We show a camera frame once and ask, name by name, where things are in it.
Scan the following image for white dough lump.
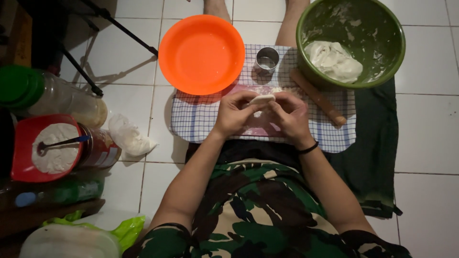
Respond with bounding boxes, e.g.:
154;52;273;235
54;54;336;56
304;40;364;84

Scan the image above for person's left leg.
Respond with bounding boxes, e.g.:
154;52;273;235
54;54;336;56
203;0;232;23

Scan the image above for dark wooden furniture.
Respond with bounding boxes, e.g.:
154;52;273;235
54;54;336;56
0;0;69;72

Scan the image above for pink work mat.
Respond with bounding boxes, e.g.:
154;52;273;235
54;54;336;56
220;84;292;139

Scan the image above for dark green towel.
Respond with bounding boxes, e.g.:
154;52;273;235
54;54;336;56
324;77;403;219

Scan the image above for person's right hand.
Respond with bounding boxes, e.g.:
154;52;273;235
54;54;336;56
267;91;317;150

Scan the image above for round metal cutter ring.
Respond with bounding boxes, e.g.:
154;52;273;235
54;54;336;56
253;47;280;76

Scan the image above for white plastic container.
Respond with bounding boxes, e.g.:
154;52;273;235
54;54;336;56
19;224;123;258

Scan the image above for black wristband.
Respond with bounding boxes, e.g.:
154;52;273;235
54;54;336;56
297;140;320;155

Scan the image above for light green plastic bag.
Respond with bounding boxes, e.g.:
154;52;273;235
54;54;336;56
41;210;147;253

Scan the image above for clear jar with green lid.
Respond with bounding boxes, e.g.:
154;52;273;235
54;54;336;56
0;64;108;129

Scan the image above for white blue checkered cloth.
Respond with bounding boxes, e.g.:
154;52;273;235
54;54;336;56
169;44;358;154

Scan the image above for white plastic bag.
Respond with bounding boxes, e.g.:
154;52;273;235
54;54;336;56
108;113;158;157

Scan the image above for black shorts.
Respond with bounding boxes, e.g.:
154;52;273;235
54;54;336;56
184;139;302;173

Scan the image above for green mixing bowl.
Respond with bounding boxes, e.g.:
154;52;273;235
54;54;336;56
295;0;407;90

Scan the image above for white dough piece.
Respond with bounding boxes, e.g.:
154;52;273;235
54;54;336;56
248;94;276;106

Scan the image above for person's right leg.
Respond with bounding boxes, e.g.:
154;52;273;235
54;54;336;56
275;0;311;49

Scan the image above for person's leg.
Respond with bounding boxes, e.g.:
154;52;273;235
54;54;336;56
203;0;232;23
275;0;311;49

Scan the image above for camouflage shirt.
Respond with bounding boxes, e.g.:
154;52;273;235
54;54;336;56
122;158;414;258

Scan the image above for black tripod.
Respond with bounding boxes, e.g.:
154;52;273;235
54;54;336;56
54;0;159;97

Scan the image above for red labelled jar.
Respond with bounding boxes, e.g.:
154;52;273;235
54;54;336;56
75;123;123;171

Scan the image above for green bottle with blue cap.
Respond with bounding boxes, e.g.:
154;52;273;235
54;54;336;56
14;178;105;209

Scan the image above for person's left hand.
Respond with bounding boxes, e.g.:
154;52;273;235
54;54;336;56
213;90;260;139

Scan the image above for orange plastic bowl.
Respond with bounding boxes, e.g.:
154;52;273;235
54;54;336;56
158;14;246;96

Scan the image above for wooden rolling pin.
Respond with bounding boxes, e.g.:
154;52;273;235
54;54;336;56
289;68;348;127

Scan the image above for white flour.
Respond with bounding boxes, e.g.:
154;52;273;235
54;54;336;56
31;123;80;175

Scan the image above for spoon with blue handle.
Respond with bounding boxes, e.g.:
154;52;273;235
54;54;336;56
37;134;92;157

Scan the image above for red plastic bowl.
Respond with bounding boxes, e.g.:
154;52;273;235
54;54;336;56
10;113;84;183

